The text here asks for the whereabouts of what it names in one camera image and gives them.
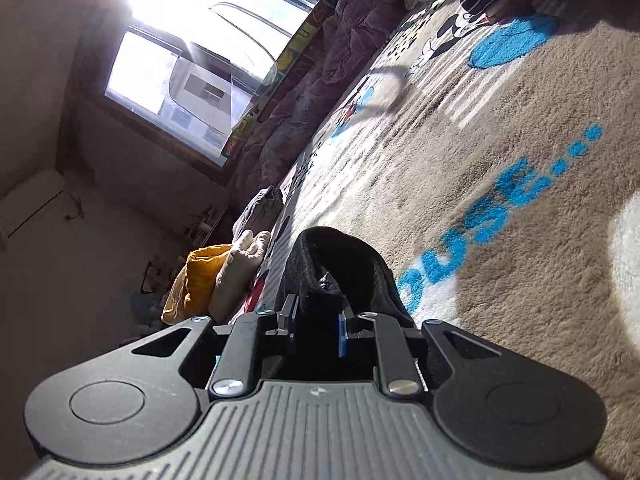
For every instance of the pink quilt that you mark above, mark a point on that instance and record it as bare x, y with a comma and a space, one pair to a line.
320, 90

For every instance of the cream folded cloth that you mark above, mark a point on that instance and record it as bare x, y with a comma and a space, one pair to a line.
237, 270

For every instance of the white wall air conditioner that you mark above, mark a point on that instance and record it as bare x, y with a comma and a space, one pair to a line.
30, 205

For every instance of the yellow garment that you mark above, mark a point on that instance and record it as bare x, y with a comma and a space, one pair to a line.
197, 277

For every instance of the colourful alphabet play mat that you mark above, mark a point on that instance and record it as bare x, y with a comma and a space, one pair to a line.
290, 60

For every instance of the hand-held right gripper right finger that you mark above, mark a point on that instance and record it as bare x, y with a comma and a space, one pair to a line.
343, 335

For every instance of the grey folded cloth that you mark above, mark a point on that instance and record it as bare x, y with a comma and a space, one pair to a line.
260, 210

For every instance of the cluttered side table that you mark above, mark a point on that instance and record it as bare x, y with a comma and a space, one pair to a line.
195, 225

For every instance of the printed cartoon blanket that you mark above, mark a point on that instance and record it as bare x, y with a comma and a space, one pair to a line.
500, 160

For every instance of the window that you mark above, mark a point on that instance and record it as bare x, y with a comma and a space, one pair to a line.
200, 50

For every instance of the black garment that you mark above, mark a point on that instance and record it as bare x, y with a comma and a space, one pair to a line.
345, 260

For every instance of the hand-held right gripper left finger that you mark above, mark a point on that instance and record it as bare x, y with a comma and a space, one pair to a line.
295, 322

